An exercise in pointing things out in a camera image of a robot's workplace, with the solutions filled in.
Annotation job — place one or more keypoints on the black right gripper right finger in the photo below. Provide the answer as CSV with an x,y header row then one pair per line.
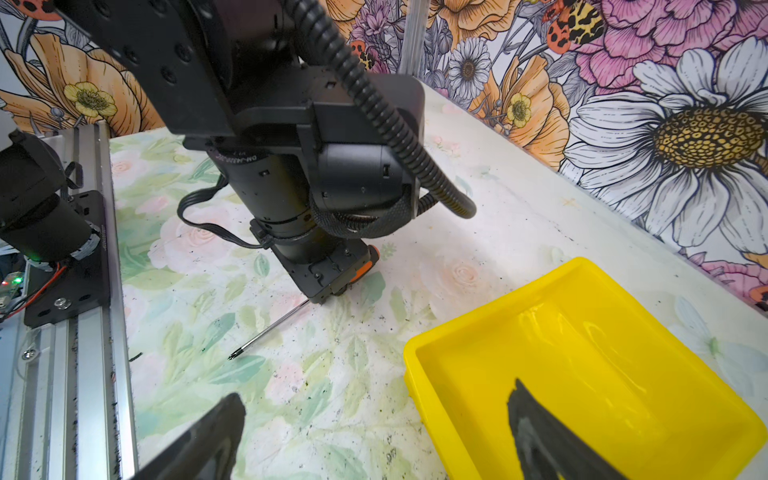
x,y
546,448

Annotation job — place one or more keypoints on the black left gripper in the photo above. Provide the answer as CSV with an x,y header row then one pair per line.
x,y
319,264

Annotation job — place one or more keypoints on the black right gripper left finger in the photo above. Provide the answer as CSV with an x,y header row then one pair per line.
x,y
207,450

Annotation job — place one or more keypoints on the orange black handled screwdriver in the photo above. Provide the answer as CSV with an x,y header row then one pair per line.
x,y
270,329

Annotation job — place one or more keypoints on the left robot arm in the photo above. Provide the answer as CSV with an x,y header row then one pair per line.
x,y
313,143

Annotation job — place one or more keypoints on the yellow plastic bin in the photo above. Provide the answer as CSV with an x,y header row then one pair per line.
x,y
599,362

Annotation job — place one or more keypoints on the green circuit board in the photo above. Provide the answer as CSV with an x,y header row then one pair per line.
x,y
10,290

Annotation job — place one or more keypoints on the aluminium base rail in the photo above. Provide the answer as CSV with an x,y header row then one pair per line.
x,y
39,418

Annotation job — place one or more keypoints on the aluminium corner post right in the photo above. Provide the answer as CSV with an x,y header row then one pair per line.
x,y
412,51

